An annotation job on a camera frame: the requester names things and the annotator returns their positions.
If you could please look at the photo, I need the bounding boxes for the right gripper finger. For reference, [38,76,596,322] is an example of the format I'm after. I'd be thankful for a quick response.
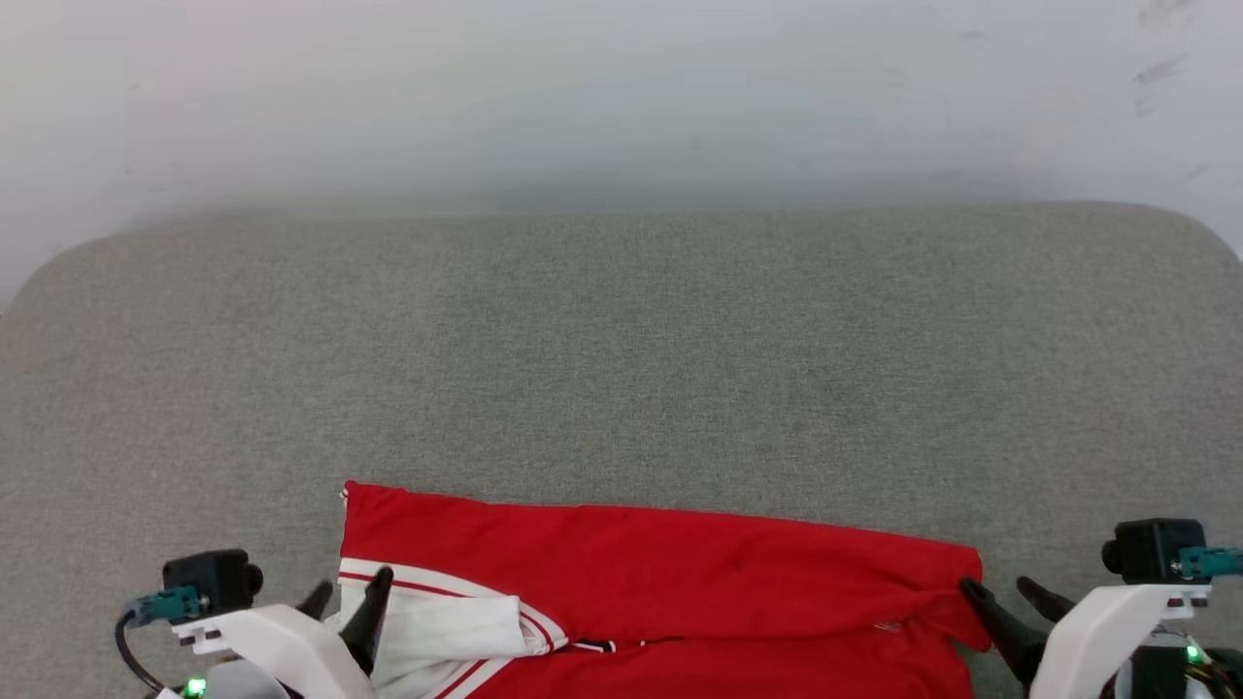
[958,578,1049,686]
[1016,576,1080,623]

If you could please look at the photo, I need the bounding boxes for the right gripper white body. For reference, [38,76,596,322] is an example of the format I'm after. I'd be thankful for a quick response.
[1028,583,1212,699]

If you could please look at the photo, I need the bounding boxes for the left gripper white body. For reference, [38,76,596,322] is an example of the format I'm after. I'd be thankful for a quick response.
[172,603,376,699]

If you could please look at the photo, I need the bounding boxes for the red and white shirt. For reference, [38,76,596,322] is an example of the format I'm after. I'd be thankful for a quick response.
[325,481,992,699]

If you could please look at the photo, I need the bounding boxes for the right teal cable connector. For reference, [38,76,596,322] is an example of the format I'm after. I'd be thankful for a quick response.
[1173,546,1243,582]

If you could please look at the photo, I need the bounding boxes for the teal cable connector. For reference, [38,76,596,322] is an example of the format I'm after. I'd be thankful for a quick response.
[1173,546,1243,582]
[123,586,207,628]

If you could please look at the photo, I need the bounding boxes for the left teal cable connector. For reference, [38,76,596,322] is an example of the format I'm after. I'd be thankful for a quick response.
[123,586,207,628]

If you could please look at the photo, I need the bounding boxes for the left black cable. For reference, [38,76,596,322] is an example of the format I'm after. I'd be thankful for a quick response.
[114,612,168,696]

